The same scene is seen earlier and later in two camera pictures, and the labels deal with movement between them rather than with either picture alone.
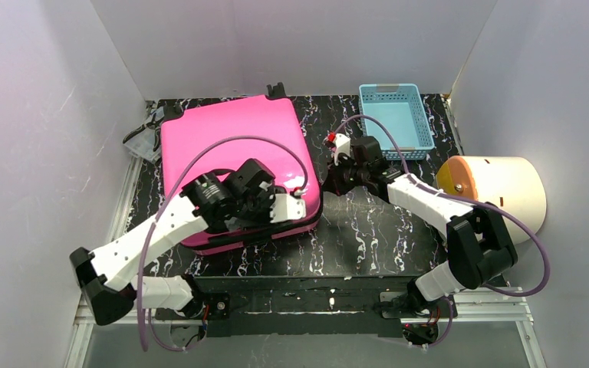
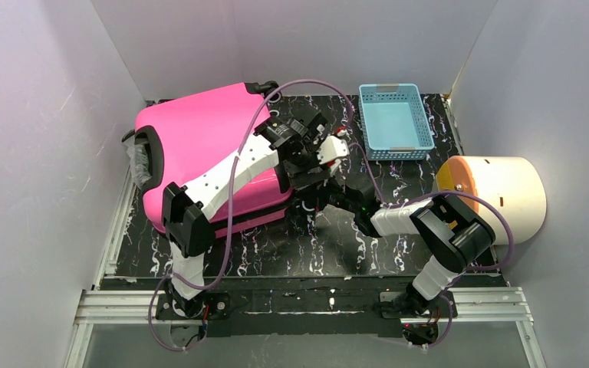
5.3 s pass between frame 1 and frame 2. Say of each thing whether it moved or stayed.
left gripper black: moved
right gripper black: moved
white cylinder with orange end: stayed
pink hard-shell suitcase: moved
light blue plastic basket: stayed
